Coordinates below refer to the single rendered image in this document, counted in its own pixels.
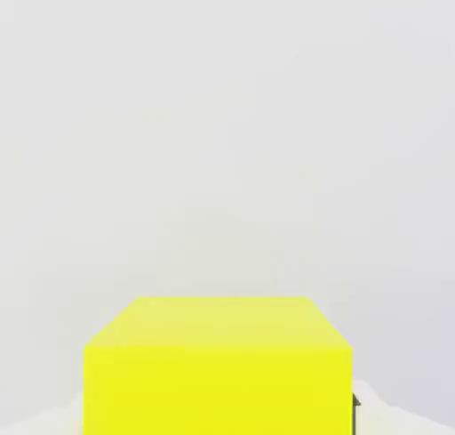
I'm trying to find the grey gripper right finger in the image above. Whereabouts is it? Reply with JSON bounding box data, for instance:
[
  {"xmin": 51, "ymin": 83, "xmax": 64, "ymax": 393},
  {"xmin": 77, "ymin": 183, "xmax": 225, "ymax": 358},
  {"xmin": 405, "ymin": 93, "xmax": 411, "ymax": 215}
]
[{"xmin": 351, "ymin": 378, "xmax": 455, "ymax": 435}]

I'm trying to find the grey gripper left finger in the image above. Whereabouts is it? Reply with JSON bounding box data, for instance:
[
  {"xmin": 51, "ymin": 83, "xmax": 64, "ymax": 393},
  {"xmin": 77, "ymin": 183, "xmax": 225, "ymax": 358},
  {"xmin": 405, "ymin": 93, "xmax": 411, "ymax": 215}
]
[{"xmin": 0, "ymin": 391, "xmax": 85, "ymax": 435}]

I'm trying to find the small yellow cube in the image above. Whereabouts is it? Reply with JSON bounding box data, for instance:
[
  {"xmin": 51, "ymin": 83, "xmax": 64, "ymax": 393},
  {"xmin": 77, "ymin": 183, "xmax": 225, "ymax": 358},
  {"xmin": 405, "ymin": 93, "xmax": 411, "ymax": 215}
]
[{"xmin": 83, "ymin": 295, "xmax": 354, "ymax": 435}]

